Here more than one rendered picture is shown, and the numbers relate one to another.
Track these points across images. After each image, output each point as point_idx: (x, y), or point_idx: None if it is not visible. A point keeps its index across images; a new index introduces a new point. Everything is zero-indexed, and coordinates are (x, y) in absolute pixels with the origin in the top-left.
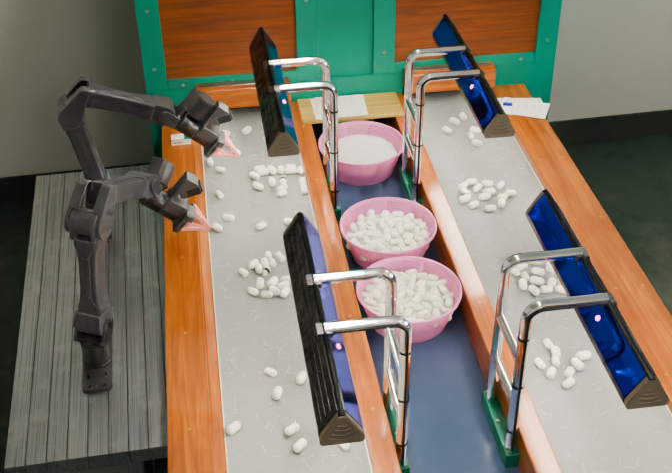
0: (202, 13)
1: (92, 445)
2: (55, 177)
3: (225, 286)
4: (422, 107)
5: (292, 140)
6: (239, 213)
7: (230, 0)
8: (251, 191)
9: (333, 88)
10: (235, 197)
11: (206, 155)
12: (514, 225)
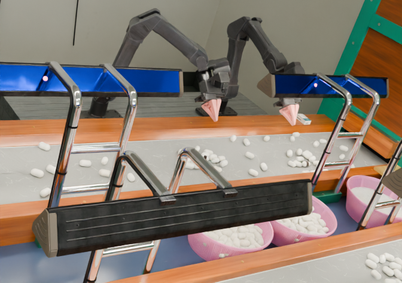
0: (380, 64)
1: (28, 118)
2: (243, 97)
3: (179, 144)
4: (394, 160)
5: (272, 84)
6: (256, 148)
7: (400, 66)
8: (283, 153)
9: (348, 99)
10: (271, 146)
11: (273, 104)
12: None
